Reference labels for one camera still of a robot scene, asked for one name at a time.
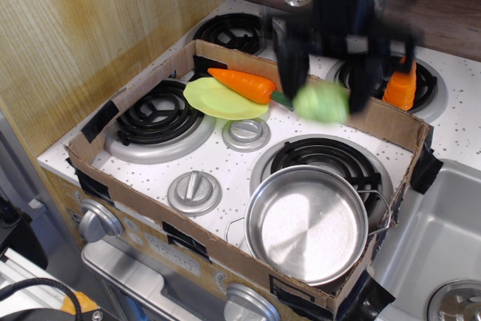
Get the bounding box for orange toy carrot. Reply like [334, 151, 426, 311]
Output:
[207, 68, 294, 111]

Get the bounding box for green toy broccoli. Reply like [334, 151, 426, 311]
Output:
[292, 83, 349, 124]

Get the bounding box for yellow-green plastic plate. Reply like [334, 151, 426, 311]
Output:
[183, 77, 269, 120]

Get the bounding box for silver oven door handle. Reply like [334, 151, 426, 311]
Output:
[82, 241, 198, 320]

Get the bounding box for stainless steel pot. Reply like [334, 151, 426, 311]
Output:
[239, 165, 392, 287]

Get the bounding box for back right black burner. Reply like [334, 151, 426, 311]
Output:
[325, 52, 448, 123]

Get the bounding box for silver left oven knob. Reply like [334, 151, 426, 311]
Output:
[79, 198, 124, 243]

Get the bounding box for silver oven knob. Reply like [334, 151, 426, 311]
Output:
[79, 198, 124, 243]
[223, 283, 281, 321]

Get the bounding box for front left black burner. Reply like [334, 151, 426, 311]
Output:
[104, 78, 216, 165]

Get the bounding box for metal sink drain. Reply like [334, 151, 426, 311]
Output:
[426, 280, 480, 320]

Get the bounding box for back left black burner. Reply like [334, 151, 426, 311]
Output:
[186, 12, 283, 62]

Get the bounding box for black cable bottom left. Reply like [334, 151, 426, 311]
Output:
[0, 277, 83, 321]

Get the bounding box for orange object bottom left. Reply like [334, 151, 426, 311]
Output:
[60, 291, 98, 315]

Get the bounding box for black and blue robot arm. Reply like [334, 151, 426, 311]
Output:
[274, 0, 422, 114]

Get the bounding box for grey sink basin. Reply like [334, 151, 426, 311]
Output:
[372, 160, 480, 320]

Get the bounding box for grey centre stove knob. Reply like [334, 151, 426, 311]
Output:
[222, 118, 271, 153]

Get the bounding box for silver right oven knob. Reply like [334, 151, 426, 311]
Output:
[223, 283, 281, 321]

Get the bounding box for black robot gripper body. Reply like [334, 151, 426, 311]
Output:
[262, 6, 423, 59]

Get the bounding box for grey front stove knob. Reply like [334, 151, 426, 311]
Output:
[167, 171, 222, 217]

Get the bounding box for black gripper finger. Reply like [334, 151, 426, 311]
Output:
[275, 33, 310, 99]
[349, 54, 383, 114]

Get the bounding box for orange cone toy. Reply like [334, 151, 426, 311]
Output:
[382, 61, 417, 111]

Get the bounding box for brown cardboard fence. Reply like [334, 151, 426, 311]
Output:
[67, 40, 435, 320]

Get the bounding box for grey stove knob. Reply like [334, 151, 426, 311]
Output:
[222, 118, 271, 153]
[167, 171, 222, 217]

